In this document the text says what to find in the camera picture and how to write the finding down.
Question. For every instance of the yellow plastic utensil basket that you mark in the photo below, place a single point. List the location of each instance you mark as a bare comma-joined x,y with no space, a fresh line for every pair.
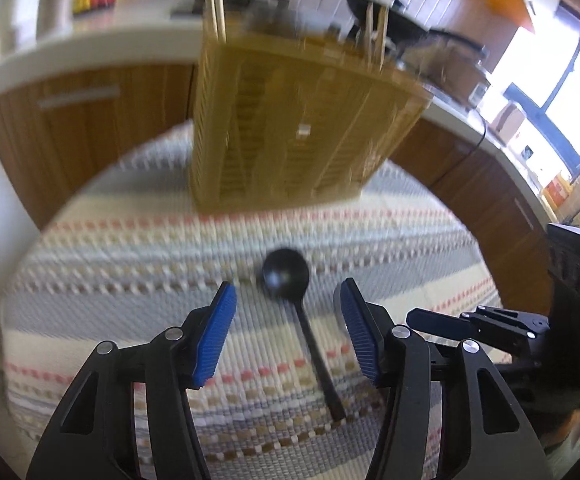
282,123

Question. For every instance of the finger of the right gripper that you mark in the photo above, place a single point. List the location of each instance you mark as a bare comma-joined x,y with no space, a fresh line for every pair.
505,329
441,329

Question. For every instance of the black gas stove top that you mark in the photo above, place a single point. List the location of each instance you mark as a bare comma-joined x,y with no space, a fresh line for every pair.
262,17

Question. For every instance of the black plastic spoon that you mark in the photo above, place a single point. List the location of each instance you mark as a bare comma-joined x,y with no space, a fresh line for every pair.
285,275

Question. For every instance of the beige rice cooker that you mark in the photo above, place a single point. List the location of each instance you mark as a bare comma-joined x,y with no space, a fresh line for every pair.
452,66

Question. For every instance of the striped woven table mat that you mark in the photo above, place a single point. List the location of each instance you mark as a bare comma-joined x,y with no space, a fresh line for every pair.
129,256

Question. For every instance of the black wok with handle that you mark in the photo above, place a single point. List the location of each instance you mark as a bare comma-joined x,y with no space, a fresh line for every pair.
403,30

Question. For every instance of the dark window frame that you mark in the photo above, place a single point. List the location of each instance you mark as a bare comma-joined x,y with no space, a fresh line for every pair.
541,72

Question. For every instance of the cream electric kettle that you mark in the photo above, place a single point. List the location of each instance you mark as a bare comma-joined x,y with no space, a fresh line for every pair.
508,121

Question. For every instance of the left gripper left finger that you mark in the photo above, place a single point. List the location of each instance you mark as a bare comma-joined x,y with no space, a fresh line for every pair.
91,434

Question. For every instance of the wooden chopstick pair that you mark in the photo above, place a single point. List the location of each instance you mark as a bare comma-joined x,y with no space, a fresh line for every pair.
367,38

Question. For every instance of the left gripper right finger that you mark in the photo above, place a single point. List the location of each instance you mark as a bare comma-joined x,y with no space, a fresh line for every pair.
485,433

